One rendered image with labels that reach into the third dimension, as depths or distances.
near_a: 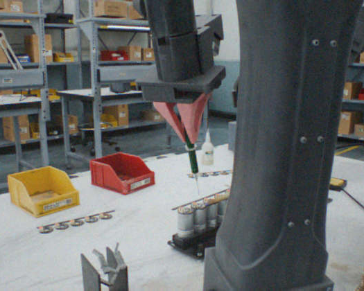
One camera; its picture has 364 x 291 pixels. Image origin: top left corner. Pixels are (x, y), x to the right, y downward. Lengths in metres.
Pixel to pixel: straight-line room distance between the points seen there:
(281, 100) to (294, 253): 0.09
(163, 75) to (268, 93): 0.28
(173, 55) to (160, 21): 0.04
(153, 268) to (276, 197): 0.37
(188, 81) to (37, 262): 0.34
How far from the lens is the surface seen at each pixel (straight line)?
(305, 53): 0.20
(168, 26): 0.44
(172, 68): 0.46
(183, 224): 0.59
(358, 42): 0.56
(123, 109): 5.28
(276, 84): 0.20
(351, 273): 0.59
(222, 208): 0.64
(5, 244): 0.68
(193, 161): 0.54
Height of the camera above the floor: 1.04
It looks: 13 degrees down
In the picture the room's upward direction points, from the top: straight up
